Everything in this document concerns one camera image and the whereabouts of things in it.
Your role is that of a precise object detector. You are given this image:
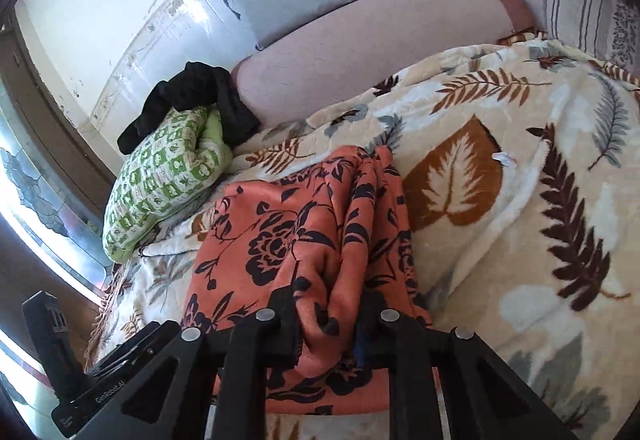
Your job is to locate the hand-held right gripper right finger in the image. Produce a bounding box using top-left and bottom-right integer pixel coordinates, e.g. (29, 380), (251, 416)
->
(352, 292), (581, 440)

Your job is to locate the green checkered pillow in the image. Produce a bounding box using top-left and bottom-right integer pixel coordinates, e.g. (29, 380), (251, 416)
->
(102, 107), (234, 264)

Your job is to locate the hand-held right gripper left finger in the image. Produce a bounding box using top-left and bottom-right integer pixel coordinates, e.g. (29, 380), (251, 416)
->
(75, 289), (312, 440)

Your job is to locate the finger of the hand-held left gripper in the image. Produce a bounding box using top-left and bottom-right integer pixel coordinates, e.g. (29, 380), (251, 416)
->
(86, 320), (182, 387)

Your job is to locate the wooden stained-glass door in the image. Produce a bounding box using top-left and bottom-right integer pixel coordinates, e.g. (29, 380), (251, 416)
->
(0, 20), (118, 301)

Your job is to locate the orange floral garment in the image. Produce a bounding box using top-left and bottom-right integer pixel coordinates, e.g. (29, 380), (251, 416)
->
(181, 145), (441, 416)

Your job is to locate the pink bolster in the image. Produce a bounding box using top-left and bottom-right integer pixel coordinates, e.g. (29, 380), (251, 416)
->
(231, 0), (536, 128)

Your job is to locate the black garment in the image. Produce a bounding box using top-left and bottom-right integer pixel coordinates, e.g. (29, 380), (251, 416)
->
(117, 61), (262, 155)

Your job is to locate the leaf-print blanket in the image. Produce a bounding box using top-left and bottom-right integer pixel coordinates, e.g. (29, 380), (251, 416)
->
(82, 37), (640, 440)

